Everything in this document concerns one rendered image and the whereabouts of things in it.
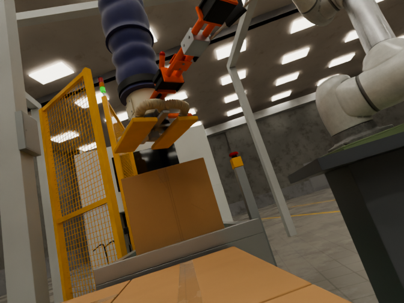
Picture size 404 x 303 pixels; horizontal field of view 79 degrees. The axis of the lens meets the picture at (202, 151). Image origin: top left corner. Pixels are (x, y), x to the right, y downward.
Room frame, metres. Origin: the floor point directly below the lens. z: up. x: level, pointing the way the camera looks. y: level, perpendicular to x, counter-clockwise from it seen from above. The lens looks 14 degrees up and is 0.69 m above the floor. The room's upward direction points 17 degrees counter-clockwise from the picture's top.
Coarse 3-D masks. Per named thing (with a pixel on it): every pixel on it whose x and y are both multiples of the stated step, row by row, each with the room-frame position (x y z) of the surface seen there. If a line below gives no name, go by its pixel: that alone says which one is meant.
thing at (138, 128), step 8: (136, 120) 0.83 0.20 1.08; (144, 120) 0.85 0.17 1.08; (152, 120) 0.87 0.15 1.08; (128, 128) 0.88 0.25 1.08; (136, 128) 0.89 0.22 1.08; (144, 128) 0.91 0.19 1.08; (128, 136) 0.95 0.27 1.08; (136, 136) 0.98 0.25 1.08; (144, 136) 1.00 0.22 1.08; (120, 144) 1.01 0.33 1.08; (128, 144) 1.04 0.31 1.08; (136, 144) 1.07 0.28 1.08; (120, 152) 1.11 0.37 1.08
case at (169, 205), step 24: (168, 168) 1.13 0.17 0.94; (192, 168) 1.15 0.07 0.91; (144, 192) 1.11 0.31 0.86; (168, 192) 1.13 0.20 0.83; (192, 192) 1.14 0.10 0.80; (144, 216) 1.11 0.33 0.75; (168, 216) 1.12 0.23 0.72; (192, 216) 1.14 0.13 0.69; (216, 216) 1.15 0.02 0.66; (144, 240) 1.10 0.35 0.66; (168, 240) 1.12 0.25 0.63
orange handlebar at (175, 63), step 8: (200, 24) 0.59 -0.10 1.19; (208, 24) 0.61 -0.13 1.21; (192, 32) 0.62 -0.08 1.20; (208, 32) 0.63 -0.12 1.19; (176, 56) 0.71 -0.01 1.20; (184, 56) 0.74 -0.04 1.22; (192, 56) 0.72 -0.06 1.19; (176, 64) 0.73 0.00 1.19; (184, 64) 0.74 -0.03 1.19; (168, 72) 0.78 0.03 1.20; (176, 72) 0.80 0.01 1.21; (152, 96) 0.91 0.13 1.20
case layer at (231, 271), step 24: (192, 264) 0.89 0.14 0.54; (216, 264) 0.77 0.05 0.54; (240, 264) 0.68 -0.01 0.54; (264, 264) 0.61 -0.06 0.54; (120, 288) 0.84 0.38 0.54; (144, 288) 0.74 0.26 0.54; (168, 288) 0.66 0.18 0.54; (192, 288) 0.59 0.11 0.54; (216, 288) 0.54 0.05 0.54; (240, 288) 0.50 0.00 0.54; (264, 288) 0.46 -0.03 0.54; (288, 288) 0.43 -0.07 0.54; (312, 288) 0.40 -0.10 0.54
